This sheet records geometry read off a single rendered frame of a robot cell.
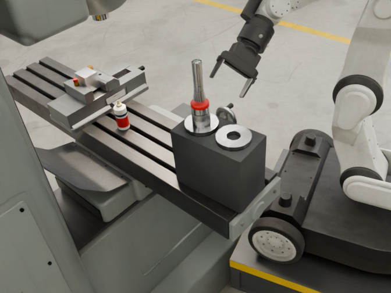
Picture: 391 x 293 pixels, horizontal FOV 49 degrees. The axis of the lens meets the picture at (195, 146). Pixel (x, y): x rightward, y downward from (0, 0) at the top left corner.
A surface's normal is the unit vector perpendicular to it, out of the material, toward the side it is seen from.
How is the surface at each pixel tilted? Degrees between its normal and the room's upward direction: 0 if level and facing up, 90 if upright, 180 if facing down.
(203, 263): 0
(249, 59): 59
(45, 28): 90
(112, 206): 90
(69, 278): 88
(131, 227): 90
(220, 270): 63
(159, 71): 0
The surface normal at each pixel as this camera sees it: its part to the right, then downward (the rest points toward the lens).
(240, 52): 0.31, 0.11
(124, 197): 0.74, 0.40
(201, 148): -0.62, 0.55
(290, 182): -0.07, -0.76
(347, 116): -0.43, 0.61
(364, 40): -0.33, 0.88
